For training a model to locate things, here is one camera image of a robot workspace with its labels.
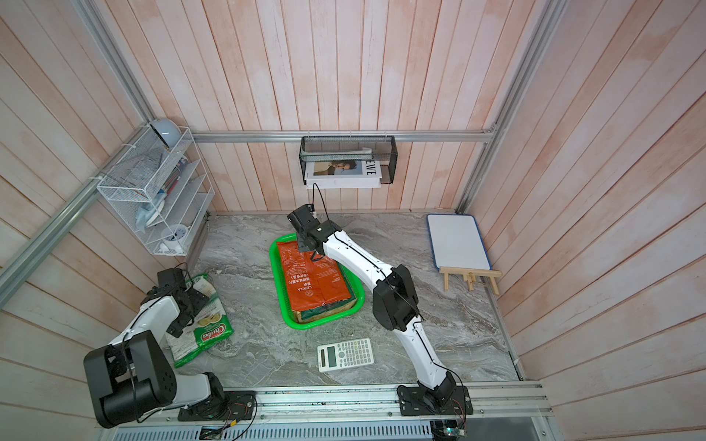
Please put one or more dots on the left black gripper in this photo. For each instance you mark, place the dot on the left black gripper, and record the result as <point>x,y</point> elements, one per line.
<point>199,300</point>

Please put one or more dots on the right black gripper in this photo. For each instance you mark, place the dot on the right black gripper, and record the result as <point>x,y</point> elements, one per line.
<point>301,243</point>

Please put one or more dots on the red chips bag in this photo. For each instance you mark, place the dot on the red chips bag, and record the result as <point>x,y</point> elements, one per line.
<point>314,284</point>

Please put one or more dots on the light green white chips bag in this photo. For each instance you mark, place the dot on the light green white chips bag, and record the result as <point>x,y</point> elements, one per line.
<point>210,327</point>

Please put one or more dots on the dark green Real chips bag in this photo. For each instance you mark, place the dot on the dark green Real chips bag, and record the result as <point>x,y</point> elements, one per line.
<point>331,313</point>

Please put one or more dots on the tan kettle chips bag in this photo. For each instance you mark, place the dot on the tan kettle chips bag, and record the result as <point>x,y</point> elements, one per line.
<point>300,317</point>

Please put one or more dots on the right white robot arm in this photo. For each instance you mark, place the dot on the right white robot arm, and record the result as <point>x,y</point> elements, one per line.
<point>439,390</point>

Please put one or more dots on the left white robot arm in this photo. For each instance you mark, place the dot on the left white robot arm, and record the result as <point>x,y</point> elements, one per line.
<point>130,378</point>

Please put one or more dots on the green plastic basket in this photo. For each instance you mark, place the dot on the green plastic basket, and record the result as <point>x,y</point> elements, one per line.
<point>288,315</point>

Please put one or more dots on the white cup in rack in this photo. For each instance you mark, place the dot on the white cup in rack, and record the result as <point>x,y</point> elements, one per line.
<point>174,238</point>

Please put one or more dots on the white book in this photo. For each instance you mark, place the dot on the white book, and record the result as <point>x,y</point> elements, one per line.
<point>343,171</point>

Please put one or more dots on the white calculator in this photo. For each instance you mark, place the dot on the white calculator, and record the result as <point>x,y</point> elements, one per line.
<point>345,355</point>

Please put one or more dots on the blue framed whiteboard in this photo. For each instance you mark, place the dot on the blue framed whiteboard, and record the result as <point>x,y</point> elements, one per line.
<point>456,242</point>

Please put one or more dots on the small wooden easel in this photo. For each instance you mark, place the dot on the small wooden easel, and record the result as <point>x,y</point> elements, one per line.
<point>471,276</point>

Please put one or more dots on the black mesh wall basket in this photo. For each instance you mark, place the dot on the black mesh wall basket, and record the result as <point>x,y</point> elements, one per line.
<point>382,148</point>

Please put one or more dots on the white wire wall rack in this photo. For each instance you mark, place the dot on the white wire wall rack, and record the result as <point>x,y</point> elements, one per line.
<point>152,186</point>

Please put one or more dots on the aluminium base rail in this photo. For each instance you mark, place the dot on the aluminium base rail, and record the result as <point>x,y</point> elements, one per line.
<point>506,410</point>

